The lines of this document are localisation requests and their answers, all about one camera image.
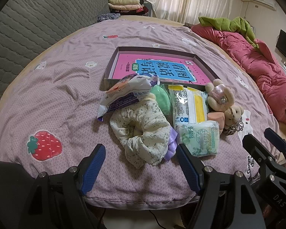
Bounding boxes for green tissue pack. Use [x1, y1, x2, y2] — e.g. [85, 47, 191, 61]
[177, 120, 220, 157]

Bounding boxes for small tan teddy bear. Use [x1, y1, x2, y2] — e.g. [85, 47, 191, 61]
[224, 105, 244, 129]

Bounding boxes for cream teddy bear purple skirt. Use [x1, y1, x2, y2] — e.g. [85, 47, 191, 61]
[142, 93, 179, 161]

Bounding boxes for peach makeup sponge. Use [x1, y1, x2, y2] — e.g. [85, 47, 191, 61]
[207, 112, 225, 134]

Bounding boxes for cream floral scrunchie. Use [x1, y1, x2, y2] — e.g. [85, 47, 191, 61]
[110, 98, 171, 169]

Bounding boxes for beige bunny plush pink bow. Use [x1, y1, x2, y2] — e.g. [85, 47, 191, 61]
[205, 79, 235, 112]

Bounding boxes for yellow white wipes pack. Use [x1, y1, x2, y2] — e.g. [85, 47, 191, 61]
[168, 85, 209, 130]

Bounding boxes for green powder puff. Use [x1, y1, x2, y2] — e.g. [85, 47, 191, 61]
[150, 84, 172, 116]

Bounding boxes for cartoon print wipes pack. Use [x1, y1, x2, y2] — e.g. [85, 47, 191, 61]
[97, 73, 160, 121]

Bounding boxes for leopard print scrunchie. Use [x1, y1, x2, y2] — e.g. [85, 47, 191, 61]
[223, 120, 244, 135]

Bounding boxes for purple strawberry print bedspread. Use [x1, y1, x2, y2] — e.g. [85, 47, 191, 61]
[0, 19, 279, 210]

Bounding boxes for pink red quilted duvet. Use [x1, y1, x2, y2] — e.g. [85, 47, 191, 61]
[191, 24, 286, 124]

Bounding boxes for dark shallow cardboard box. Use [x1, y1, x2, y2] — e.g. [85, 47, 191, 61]
[104, 47, 218, 91]

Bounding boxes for pink and blue book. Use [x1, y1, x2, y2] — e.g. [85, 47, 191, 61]
[106, 51, 216, 86]

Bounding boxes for green fleece blanket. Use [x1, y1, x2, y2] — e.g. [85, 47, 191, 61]
[198, 17, 259, 49]

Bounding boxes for dark patterned cloth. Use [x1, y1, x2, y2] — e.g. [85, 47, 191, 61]
[97, 13, 121, 23]

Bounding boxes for grey quilted headboard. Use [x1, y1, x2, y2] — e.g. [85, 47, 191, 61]
[0, 0, 109, 100]

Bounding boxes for stack of folded clothes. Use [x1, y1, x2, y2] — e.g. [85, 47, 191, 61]
[108, 0, 148, 15]

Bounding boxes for white wall air conditioner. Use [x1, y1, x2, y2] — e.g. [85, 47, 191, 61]
[252, 0, 276, 11]

